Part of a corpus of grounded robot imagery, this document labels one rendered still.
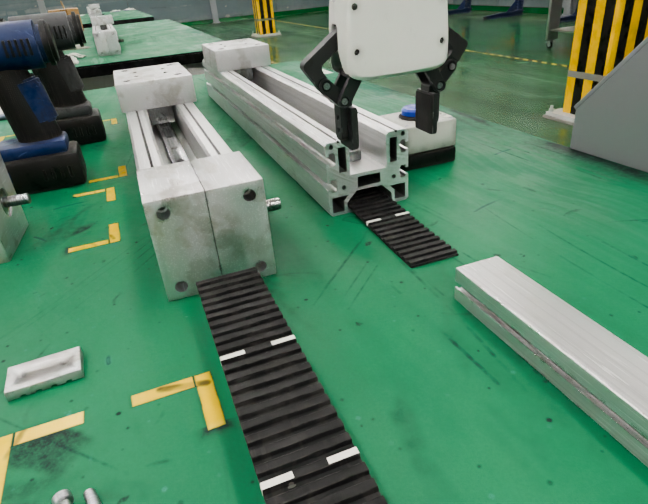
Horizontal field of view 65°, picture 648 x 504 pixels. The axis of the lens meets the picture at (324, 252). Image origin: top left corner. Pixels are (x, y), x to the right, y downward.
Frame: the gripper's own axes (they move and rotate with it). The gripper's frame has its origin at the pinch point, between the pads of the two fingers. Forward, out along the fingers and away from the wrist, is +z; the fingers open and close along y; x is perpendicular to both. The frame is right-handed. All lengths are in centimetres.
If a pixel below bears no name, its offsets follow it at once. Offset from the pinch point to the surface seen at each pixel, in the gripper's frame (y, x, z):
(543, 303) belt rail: 0.6, -21.9, 7.6
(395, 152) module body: 3.5, 5.3, 4.8
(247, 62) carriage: 0, 62, 1
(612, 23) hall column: 253, 203, 28
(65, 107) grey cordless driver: -34, 58, 4
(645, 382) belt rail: 0.2, -30.3, 7.6
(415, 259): -1.8, -8.6, 10.2
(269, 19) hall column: 259, 1000, 61
